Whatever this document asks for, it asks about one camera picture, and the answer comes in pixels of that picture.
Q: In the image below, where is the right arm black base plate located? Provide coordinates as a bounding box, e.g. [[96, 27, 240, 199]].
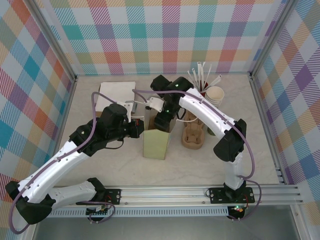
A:
[[208, 186, 256, 205]]

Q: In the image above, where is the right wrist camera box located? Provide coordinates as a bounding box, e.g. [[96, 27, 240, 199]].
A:
[[145, 97, 165, 113]]

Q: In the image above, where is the brown cardboard cup carrier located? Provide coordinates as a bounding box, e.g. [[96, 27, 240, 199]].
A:
[[181, 109, 206, 150]]

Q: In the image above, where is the left aluminium corner post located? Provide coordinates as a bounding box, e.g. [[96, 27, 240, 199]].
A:
[[29, 0, 79, 85]]

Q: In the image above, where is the stack of white napkins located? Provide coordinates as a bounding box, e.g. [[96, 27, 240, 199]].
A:
[[96, 81, 138, 113]]

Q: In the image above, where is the beach print paper gift bag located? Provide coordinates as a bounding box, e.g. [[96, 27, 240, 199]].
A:
[[131, 98, 199, 161]]

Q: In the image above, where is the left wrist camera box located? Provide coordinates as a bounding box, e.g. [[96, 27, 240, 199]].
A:
[[117, 99, 139, 118]]

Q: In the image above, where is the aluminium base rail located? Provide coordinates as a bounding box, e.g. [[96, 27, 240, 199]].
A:
[[27, 184, 305, 207]]

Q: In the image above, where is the right aluminium corner post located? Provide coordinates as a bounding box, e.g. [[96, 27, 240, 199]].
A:
[[248, 0, 300, 76]]

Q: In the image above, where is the right aluminium side rail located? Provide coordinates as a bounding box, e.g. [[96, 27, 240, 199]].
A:
[[249, 72, 287, 185]]

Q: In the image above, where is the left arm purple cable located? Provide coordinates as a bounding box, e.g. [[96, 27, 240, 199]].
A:
[[9, 91, 123, 235]]

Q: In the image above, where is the slotted white cable duct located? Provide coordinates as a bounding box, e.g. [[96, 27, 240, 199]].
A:
[[38, 208, 232, 218]]

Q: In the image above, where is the left aluminium side rail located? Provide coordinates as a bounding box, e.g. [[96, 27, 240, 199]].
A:
[[43, 74, 79, 188]]

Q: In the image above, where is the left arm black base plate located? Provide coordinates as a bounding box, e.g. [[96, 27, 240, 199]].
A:
[[75, 188, 123, 206]]

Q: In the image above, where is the stack of paper cups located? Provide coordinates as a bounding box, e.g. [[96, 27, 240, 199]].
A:
[[204, 86, 225, 110]]

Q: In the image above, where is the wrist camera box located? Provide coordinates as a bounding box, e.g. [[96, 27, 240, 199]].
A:
[[145, 97, 165, 113], [117, 99, 139, 118]]

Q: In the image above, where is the white paper-wrapped straw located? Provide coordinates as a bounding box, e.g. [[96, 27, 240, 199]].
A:
[[191, 67, 203, 88], [187, 69, 202, 87], [206, 73, 223, 91], [196, 61, 204, 91], [202, 64, 213, 90], [186, 76, 200, 88], [201, 61, 207, 90]]

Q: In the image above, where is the aluminium corner post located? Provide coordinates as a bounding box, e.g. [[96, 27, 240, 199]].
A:
[[248, 0, 300, 76], [29, 0, 79, 85]]

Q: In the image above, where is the aluminium side rail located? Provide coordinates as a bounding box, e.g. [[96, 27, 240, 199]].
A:
[[249, 72, 287, 185], [43, 74, 79, 188]]

